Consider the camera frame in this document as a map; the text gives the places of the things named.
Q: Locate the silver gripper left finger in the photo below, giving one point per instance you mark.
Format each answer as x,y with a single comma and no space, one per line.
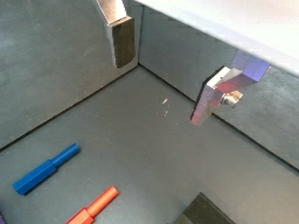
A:
120,30

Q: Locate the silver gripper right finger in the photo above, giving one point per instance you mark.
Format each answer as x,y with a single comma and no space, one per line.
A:
220,88

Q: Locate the blue peg object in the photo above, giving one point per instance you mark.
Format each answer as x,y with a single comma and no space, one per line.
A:
44,170

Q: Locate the black angled fixture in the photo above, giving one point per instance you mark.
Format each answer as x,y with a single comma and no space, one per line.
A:
202,212

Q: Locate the red peg object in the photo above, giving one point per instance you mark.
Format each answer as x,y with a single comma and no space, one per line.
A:
86,213

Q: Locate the purple base block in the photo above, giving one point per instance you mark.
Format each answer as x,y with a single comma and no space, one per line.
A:
1,219

